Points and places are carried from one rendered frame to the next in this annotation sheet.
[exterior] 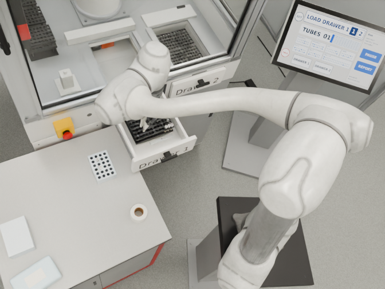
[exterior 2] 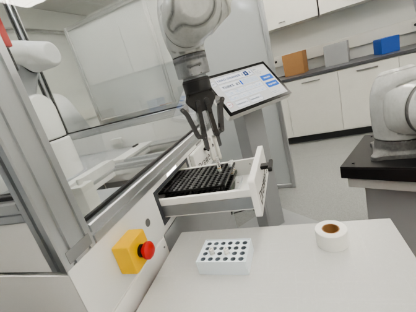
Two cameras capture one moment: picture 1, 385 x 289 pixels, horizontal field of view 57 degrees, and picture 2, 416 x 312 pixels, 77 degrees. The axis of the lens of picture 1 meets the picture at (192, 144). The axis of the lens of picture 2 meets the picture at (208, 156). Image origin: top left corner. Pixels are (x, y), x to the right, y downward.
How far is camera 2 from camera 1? 1.12 m
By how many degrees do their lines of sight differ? 46
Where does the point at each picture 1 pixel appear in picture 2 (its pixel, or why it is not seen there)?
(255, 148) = not seen: hidden behind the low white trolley
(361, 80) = (279, 89)
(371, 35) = (254, 69)
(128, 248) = (399, 270)
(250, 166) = not seen: hidden behind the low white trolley
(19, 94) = (34, 169)
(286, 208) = not seen: outside the picture
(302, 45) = (233, 95)
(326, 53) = (248, 90)
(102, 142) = (190, 251)
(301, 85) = (255, 134)
